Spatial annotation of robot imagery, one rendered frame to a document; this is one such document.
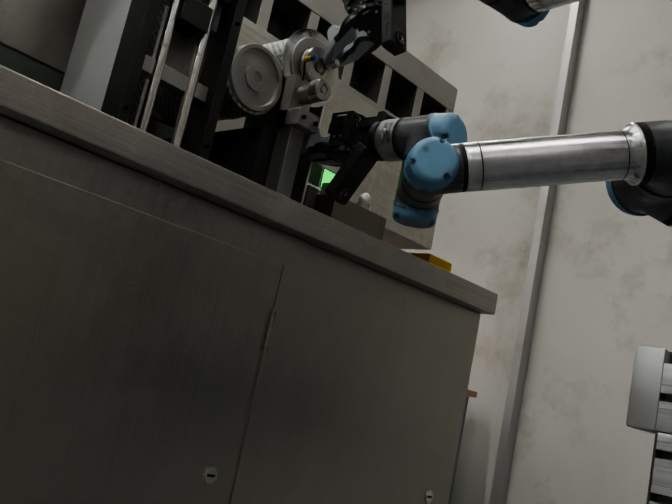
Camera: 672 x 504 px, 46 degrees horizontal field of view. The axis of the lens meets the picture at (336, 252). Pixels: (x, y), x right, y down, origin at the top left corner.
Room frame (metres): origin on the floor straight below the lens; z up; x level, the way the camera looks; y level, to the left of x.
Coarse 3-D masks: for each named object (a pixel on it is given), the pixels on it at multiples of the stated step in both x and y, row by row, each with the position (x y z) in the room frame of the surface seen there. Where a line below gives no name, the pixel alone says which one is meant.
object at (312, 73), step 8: (312, 48) 1.38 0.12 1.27; (320, 48) 1.39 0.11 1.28; (304, 56) 1.38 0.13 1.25; (320, 56) 1.40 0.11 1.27; (312, 64) 1.39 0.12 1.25; (320, 64) 1.40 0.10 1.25; (312, 72) 1.39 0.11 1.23; (320, 72) 1.41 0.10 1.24; (328, 72) 1.42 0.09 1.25; (328, 80) 1.42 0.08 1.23
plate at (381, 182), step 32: (0, 0) 1.32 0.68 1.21; (32, 0) 1.35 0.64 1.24; (64, 0) 1.39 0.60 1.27; (0, 32) 1.33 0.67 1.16; (32, 32) 1.37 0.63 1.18; (64, 32) 1.41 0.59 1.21; (256, 32) 1.71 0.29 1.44; (64, 64) 1.42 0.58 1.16; (352, 96) 1.96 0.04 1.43; (224, 128) 1.70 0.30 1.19; (320, 128) 1.90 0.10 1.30; (384, 192) 2.11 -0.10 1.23
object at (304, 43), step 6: (300, 42) 1.38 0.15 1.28; (306, 42) 1.39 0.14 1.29; (312, 42) 1.40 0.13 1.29; (318, 42) 1.41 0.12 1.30; (294, 48) 1.37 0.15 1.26; (300, 48) 1.38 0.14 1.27; (324, 48) 1.42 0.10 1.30; (294, 54) 1.37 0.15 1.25; (300, 54) 1.38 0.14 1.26; (294, 60) 1.38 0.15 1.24; (294, 66) 1.38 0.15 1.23; (294, 72) 1.38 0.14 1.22; (282, 84) 1.41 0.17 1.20; (330, 84) 1.45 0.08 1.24; (282, 90) 1.43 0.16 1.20
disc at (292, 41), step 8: (296, 32) 1.37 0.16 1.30; (304, 32) 1.39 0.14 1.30; (312, 32) 1.40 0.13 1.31; (288, 40) 1.37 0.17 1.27; (296, 40) 1.38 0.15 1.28; (320, 40) 1.42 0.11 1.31; (288, 48) 1.37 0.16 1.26; (288, 56) 1.37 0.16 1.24; (288, 64) 1.37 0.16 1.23; (288, 72) 1.38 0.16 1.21; (336, 72) 1.46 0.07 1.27; (336, 80) 1.46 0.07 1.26; (312, 104) 1.43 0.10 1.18; (320, 104) 1.44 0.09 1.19
